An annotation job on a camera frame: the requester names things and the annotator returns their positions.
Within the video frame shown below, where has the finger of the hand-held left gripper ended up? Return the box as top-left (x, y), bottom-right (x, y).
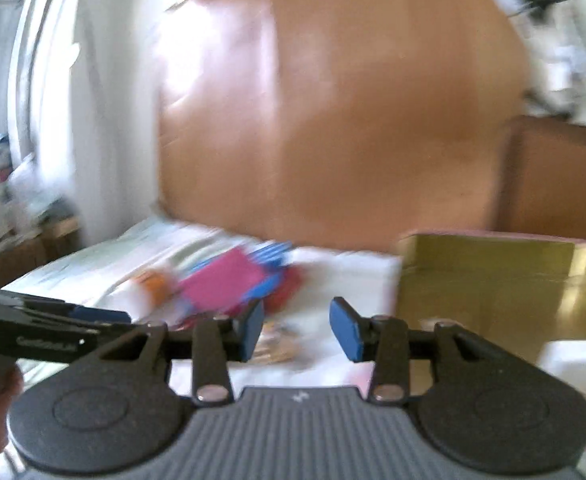
top-left (3, 297), bottom-right (150, 362)

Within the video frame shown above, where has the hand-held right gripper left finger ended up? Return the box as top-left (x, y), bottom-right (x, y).
top-left (73, 299), bottom-right (267, 407)

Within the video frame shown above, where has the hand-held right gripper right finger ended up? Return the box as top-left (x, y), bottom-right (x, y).
top-left (329, 296), bottom-right (519, 405)

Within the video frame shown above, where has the printed picture card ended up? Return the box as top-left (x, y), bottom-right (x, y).
top-left (252, 327), bottom-right (301, 367)

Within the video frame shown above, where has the red box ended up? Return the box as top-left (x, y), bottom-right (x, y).
top-left (263, 265), bottom-right (308, 313)

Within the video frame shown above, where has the pink box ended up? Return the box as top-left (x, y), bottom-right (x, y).
top-left (177, 249), bottom-right (270, 317)

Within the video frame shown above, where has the blue polka dot headband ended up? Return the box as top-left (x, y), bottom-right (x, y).
top-left (173, 241), bottom-right (296, 326)

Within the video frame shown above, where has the white plastic bottle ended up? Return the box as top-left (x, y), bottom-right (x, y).
top-left (117, 265), bottom-right (180, 322)

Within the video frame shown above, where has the gold tin box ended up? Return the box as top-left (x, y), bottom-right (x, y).
top-left (395, 230), bottom-right (586, 403)

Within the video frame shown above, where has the brown cardboard box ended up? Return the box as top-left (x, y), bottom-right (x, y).
top-left (0, 220), bottom-right (82, 288)

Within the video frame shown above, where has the pile of papers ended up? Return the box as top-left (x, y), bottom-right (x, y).
top-left (0, 132), bottom-right (76, 256)

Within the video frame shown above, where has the brown storage box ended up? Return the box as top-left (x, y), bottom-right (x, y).
top-left (496, 114), bottom-right (586, 242)

